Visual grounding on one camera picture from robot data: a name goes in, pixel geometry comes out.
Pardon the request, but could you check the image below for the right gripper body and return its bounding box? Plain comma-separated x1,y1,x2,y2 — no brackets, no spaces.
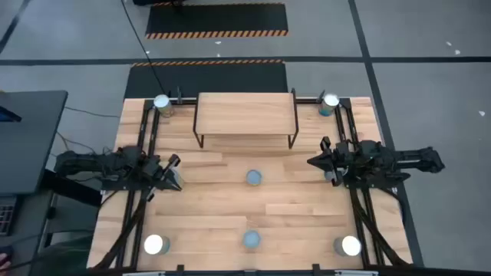
321,136,364,188

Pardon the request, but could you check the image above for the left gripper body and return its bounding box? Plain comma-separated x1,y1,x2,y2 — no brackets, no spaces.
142,153,182,202

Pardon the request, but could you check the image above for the tall silver lid can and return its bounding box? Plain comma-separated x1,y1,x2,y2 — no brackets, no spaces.
143,233,172,256

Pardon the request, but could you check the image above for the short tin can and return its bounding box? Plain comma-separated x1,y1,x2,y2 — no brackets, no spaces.
245,169,264,187
242,229,262,250

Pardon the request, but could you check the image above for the tall peaches label can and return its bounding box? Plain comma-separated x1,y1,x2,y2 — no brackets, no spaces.
153,94,174,118

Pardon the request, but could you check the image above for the black desk foot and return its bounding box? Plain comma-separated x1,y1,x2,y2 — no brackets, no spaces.
40,168,104,208

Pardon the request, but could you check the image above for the black hazard striped floor mat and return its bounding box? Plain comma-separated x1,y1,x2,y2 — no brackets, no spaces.
124,59,288,100
145,2,289,40

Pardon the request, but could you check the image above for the black desk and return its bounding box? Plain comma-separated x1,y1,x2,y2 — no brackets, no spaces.
0,90,69,196

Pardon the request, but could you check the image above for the computer keyboard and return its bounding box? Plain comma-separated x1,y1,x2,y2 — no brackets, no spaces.
0,195,18,237

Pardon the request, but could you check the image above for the dark blue desk object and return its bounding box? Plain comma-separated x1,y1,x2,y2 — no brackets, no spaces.
0,105,23,123

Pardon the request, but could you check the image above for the black aluminium rig frame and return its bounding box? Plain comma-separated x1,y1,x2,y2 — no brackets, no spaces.
87,86,423,276

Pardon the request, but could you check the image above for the wooden shelf black metal frame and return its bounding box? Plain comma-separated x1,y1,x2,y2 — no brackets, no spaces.
192,87,300,150

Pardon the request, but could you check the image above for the black hanging cable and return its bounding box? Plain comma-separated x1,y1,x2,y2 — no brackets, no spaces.
120,0,168,97

